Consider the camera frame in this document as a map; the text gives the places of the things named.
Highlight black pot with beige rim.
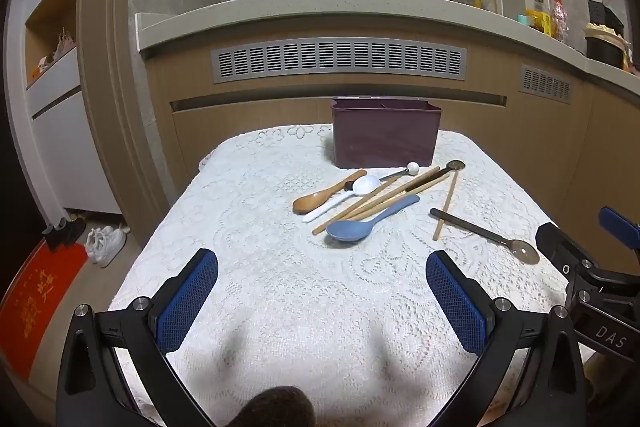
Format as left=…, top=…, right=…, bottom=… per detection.
left=583, top=23, right=632, bottom=70

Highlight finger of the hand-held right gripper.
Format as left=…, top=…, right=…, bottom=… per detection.
left=598, top=206, right=640, bottom=254
left=535, top=222, right=601, bottom=293

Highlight brown round-headed spoon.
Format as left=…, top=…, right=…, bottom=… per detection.
left=410, top=160, right=466, bottom=188

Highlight grey kitchen countertop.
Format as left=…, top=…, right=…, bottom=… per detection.
left=135, top=0, right=640, bottom=88

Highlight wooden base cabinet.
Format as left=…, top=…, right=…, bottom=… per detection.
left=142, top=29, right=640, bottom=288

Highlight blue plastic spoon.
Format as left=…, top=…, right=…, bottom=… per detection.
left=326, top=194, right=421, bottom=243

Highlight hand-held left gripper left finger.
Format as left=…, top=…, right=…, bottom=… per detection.
left=56, top=248, right=219, bottom=427

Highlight purple plastic utensil container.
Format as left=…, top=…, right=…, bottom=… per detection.
left=331, top=96, right=442, bottom=169

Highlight white lace tablecloth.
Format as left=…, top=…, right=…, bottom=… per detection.
left=107, top=123, right=593, bottom=427

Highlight white plastic spoon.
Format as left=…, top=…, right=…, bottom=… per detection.
left=302, top=175, right=381, bottom=223

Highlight white cabinet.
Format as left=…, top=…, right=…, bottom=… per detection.
left=9, top=0, right=125, bottom=215

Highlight white sneakers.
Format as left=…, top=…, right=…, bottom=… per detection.
left=84, top=223, right=130, bottom=269

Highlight black shoes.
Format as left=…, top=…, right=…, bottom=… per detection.
left=42, top=216, right=87, bottom=253

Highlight large grey vent grille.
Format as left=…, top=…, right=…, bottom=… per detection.
left=210, top=38, right=468, bottom=84

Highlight black holder with white utensils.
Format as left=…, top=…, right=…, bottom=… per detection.
left=586, top=0, right=625, bottom=35

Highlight dark spoon with black handle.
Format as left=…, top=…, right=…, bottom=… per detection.
left=430, top=208, right=541, bottom=266

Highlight wooden spoon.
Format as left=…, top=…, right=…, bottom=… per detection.
left=292, top=169, right=368, bottom=215

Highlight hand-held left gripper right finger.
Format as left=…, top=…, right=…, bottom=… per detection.
left=425, top=249, right=591, bottom=427

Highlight small grey vent grille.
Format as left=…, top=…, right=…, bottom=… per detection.
left=518, top=64, right=574, bottom=105

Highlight yellow box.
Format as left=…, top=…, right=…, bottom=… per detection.
left=530, top=9, right=552, bottom=36

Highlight red doormat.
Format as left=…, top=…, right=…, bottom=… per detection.
left=0, top=241, right=87, bottom=380

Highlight metal spoon with white ball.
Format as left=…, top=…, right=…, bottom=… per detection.
left=344, top=162, right=420, bottom=191

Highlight clear bottle with red cap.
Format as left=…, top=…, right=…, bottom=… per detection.
left=550, top=0, right=570, bottom=42

